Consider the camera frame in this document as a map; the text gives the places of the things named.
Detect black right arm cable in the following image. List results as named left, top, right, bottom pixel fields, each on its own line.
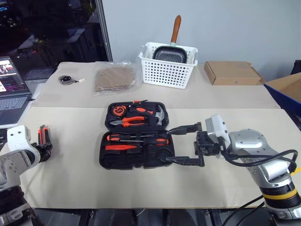
left=222, top=149, right=299, bottom=170

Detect square pan wooden handle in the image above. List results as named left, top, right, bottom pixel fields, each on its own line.
left=152, top=15, right=189, bottom=64

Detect orange black slotted screwdriver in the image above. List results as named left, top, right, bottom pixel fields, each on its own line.
left=106, top=133, right=156, bottom=142

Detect flat brown cardboard box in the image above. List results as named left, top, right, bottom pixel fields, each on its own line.
left=204, top=61, right=267, bottom=86

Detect black floor cable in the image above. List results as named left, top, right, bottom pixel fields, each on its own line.
left=222, top=194, right=267, bottom=226

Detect open laptop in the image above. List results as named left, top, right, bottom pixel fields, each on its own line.
left=0, top=56, right=32, bottom=126

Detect steel claw hammer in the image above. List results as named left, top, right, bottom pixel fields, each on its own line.
left=135, top=105, right=167, bottom=127

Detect orange black phillips screwdriver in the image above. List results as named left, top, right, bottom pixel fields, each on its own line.
left=117, top=137, right=170, bottom=147

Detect orange black tape measure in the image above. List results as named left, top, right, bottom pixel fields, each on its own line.
left=112, top=105, right=128, bottom=117

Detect metal pole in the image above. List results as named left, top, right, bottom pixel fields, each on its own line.
left=95, top=0, right=113, bottom=62

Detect orange handled pliers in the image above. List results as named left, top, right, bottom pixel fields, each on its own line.
left=109, top=116, right=146, bottom=128

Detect black tool kit case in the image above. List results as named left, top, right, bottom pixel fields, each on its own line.
left=99, top=101, right=175, bottom=170

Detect round black tin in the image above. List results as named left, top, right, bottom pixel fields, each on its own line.
left=58, top=75, right=86, bottom=86

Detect black chair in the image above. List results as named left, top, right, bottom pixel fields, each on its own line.
left=291, top=59, right=301, bottom=76

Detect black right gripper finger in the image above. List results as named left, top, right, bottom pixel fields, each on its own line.
left=166, top=156, right=205, bottom=167
left=167, top=122, right=203, bottom=136

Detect thin small screwdriver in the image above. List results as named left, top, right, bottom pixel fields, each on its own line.
left=128, top=99, right=149, bottom=109

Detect white perforated plastic basket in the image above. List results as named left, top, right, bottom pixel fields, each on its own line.
left=138, top=42, right=199, bottom=90

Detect clear bag brown paper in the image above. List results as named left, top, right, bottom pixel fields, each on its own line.
left=93, top=61, right=142, bottom=97

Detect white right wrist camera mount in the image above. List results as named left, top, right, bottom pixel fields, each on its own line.
left=205, top=114, right=233, bottom=159

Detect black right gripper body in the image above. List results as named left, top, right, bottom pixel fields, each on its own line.
left=193, top=131, right=224, bottom=159

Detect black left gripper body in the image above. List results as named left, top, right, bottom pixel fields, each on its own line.
left=32, top=142, right=53, bottom=163

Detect open blue cardboard box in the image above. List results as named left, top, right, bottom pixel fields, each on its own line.
left=263, top=73, right=301, bottom=112

